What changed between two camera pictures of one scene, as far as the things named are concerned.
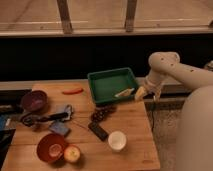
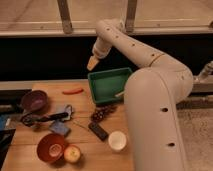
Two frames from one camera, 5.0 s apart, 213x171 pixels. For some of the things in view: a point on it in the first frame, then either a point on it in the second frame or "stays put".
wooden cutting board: [60, 129] stays put
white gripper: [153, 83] -> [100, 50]
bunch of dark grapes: [102, 111] stays put
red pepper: [72, 91] stays put
